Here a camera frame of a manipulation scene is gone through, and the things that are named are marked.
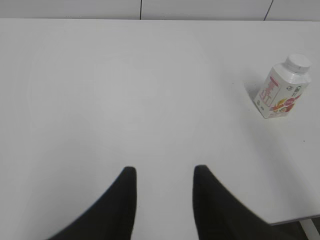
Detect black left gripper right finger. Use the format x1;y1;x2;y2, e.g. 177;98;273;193
192;165;304;240

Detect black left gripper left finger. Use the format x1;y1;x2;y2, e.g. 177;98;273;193
50;166;137;240

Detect white yili changqing yogurt bottle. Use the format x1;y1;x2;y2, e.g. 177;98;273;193
254;63;311;119

